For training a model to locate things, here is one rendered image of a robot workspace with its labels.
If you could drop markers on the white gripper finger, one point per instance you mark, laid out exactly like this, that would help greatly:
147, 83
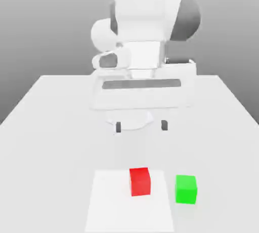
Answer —
118, 127
164, 125

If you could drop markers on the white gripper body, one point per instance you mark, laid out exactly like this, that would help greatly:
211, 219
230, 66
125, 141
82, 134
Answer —
141, 97

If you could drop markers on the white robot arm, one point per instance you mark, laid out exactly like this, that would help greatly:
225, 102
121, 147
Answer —
139, 14

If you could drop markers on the small red cube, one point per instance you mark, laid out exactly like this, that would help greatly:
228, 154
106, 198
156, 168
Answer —
140, 182

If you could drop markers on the small green cube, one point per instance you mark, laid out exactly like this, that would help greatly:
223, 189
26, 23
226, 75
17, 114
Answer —
185, 189

